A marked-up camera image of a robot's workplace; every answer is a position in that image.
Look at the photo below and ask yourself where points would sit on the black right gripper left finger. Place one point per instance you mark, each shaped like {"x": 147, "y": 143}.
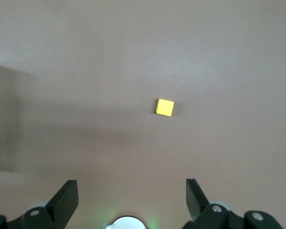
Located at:
{"x": 59, "y": 207}

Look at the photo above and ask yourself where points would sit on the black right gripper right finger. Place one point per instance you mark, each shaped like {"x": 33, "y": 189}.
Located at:
{"x": 197, "y": 207}

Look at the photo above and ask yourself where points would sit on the yellow wooden cube block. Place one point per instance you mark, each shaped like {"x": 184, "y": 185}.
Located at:
{"x": 165, "y": 107}

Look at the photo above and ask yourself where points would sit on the brown table cover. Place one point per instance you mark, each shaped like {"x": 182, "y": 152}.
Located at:
{"x": 143, "y": 59}

